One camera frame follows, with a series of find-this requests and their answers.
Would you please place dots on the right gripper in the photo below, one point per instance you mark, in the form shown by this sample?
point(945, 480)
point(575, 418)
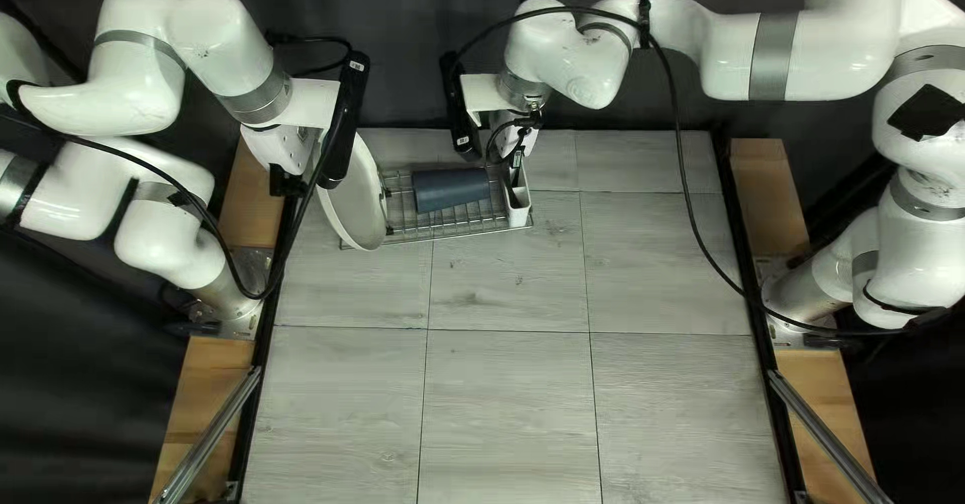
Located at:
point(529, 142)

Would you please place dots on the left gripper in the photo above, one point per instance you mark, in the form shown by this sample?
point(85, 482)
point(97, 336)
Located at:
point(283, 146)

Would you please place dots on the dark blue cup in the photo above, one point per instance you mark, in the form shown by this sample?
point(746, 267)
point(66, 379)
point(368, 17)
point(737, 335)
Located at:
point(452, 187)

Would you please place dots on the pale plate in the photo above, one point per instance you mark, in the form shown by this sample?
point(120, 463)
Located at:
point(358, 202)

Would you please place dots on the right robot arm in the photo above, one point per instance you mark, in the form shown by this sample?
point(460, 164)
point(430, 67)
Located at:
point(829, 44)

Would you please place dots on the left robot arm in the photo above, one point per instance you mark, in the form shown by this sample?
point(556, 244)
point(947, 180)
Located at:
point(188, 29)

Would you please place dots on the white cutlery holder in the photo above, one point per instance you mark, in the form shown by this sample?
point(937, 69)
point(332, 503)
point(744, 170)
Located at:
point(519, 206)

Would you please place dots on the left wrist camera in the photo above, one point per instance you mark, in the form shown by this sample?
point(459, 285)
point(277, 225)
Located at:
point(343, 127)

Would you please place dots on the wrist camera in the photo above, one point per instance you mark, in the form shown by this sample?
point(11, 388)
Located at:
point(343, 127)
point(456, 104)

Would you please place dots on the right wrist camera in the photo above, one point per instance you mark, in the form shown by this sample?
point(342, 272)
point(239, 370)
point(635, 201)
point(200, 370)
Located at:
point(456, 104)

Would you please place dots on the black frame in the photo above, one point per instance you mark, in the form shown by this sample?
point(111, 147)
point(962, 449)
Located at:
point(736, 210)

